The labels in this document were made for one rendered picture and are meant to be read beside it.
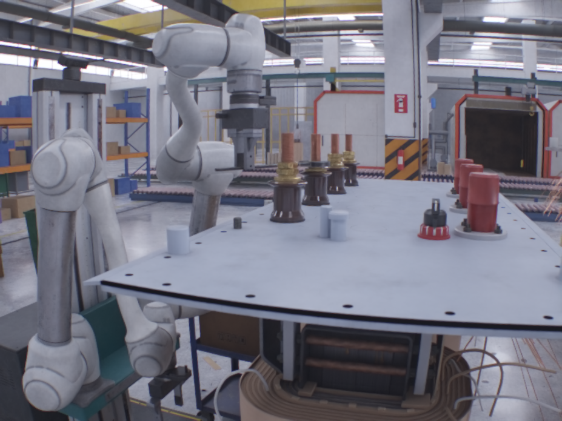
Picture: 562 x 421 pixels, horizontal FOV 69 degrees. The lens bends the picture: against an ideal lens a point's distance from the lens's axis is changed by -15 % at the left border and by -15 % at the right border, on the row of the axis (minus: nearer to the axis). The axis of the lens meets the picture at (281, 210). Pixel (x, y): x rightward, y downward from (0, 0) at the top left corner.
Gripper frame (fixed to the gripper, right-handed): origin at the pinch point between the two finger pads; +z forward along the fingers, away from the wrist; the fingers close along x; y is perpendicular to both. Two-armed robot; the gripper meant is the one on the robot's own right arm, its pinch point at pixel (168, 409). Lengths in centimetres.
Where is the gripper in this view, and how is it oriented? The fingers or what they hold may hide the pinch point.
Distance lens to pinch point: 158.7
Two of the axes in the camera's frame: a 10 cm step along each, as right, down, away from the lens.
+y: -9.5, -0.5, 3.1
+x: -3.1, 1.5, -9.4
